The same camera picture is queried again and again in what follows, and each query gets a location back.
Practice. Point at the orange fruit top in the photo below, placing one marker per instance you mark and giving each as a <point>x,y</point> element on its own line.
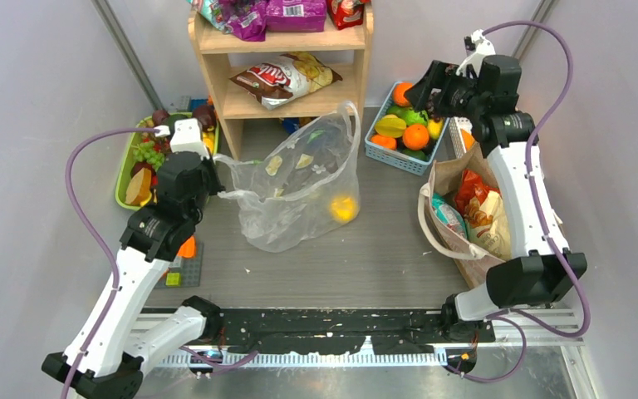
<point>398,94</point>

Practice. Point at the dark grape bunch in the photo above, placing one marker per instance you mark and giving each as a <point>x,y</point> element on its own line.
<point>431,107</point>

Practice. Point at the purple snack bag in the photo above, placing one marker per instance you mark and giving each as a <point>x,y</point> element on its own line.
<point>245,19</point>

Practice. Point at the green grape bunch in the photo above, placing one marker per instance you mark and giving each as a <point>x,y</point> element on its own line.
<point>149,153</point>

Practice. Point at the white bread basket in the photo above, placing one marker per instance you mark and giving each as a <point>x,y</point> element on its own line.
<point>455,125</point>

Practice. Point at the green fruit tray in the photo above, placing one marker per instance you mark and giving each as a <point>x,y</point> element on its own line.
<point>129,160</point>

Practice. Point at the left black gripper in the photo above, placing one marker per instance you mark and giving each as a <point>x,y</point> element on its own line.
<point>208,179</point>

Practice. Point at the magenta snack bag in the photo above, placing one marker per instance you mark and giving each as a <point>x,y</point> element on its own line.
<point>296,15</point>

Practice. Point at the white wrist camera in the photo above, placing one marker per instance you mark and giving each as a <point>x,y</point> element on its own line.
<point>185,136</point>
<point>478,47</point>

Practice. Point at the lime lego brick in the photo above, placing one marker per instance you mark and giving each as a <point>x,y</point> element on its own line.
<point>173,279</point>

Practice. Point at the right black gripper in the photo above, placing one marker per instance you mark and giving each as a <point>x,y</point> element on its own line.
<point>437,82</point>

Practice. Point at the teal snack bag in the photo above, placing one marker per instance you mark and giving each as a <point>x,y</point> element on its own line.
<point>449,216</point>

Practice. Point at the red snack bag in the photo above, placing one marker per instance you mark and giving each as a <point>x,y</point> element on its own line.
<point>346,13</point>

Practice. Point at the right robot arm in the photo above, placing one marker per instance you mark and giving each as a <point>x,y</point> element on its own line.
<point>543,269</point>

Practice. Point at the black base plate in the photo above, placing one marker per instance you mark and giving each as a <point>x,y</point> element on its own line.
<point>333,331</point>

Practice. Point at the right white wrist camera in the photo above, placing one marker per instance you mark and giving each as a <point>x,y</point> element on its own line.
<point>478,47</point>

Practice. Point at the Chuba chips bag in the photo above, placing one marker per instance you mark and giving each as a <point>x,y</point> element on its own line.
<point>285,78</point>

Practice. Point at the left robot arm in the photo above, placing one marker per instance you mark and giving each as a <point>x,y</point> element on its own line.
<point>105,361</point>

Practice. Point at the orange snack bag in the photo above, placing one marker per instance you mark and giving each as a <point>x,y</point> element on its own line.
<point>482,209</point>

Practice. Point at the orange curved toy track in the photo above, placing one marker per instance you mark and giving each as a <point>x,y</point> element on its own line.
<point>188,249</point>

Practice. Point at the clear plastic bag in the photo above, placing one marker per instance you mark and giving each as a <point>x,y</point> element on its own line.
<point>285,198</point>

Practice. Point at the orange fruit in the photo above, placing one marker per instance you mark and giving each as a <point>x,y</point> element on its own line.
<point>398,94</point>
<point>416,137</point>

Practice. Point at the blue snack bag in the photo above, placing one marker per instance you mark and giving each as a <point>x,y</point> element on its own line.
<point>293,124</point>

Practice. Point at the brown burlap grocery bag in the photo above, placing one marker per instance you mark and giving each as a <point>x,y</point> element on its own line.
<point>516,173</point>

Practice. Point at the orange bread loaf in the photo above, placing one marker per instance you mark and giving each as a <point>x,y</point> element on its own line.
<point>467,139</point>

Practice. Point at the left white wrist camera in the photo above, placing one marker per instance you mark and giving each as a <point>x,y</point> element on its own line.
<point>185,136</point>

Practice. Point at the wooden shelf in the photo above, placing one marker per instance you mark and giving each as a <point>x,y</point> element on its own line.
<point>221,56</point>

